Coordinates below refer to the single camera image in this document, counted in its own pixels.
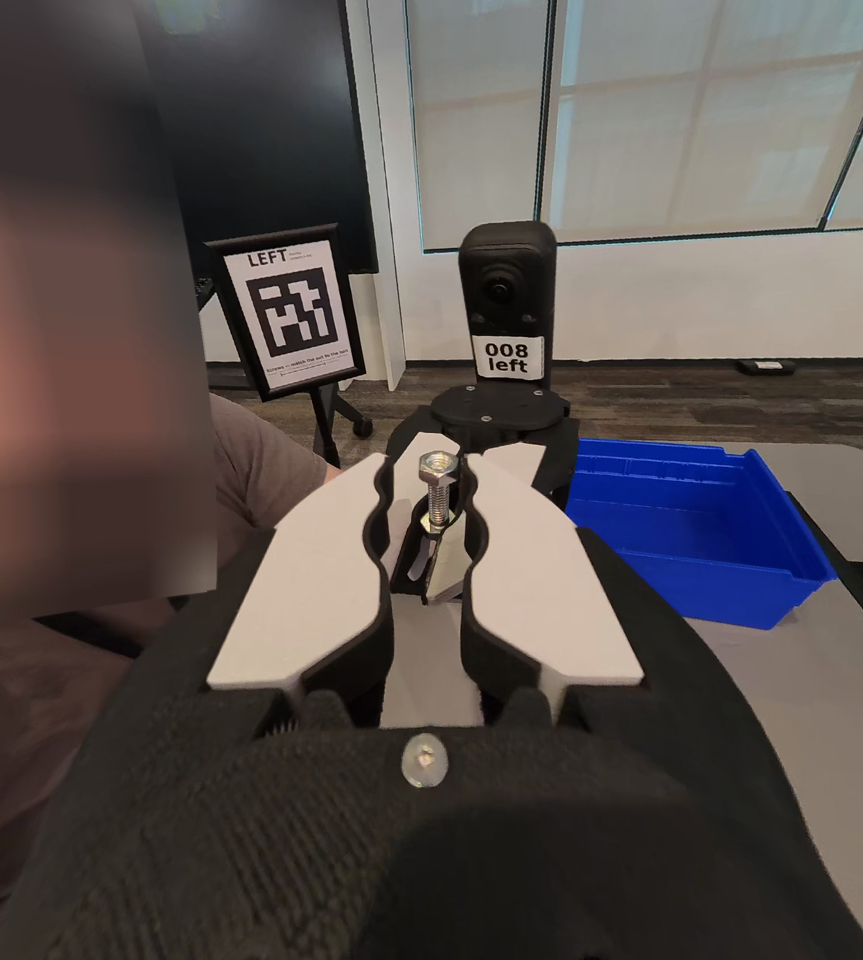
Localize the black desk chair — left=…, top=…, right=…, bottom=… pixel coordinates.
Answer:
left=30, top=609, right=149, bottom=663

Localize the short thick steel bolt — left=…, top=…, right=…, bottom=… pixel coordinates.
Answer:
left=415, top=483, right=457, bottom=538

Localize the large black wall display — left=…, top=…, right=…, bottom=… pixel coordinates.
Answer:
left=135, top=0, right=381, bottom=276

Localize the blue plastic bin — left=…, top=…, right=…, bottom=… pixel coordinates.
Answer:
left=562, top=437, right=840, bottom=632

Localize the black framed marker sign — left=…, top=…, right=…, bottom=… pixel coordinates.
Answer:
left=203, top=222, right=368, bottom=403

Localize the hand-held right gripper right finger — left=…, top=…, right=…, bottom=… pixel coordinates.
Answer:
left=459, top=451, right=645, bottom=703

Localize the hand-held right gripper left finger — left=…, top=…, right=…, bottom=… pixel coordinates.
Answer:
left=206, top=451, right=397, bottom=703

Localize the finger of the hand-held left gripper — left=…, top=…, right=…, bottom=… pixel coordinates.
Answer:
left=388, top=432, right=463, bottom=603
left=424, top=439, right=552, bottom=606

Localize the black wheeled sign stand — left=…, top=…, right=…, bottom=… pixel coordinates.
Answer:
left=307, top=378, right=375, bottom=471

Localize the white framed glass partition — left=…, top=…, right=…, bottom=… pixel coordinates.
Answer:
left=404, top=0, right=863, bottom=253

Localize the person's grey shirt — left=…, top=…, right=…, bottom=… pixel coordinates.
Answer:
left=0, top=392, right=329, bottom=909

